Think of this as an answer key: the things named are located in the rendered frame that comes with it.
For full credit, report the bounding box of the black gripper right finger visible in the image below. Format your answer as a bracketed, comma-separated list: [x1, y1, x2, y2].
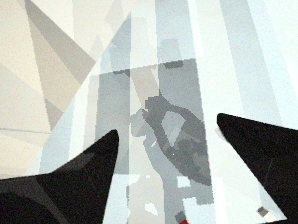
[217, 113, 298, 219]

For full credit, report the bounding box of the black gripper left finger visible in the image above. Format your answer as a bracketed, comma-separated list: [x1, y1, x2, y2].
[0, 129, 119, 224]

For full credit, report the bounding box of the red block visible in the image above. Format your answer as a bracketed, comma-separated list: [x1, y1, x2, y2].
[179, 219, 188, 224]

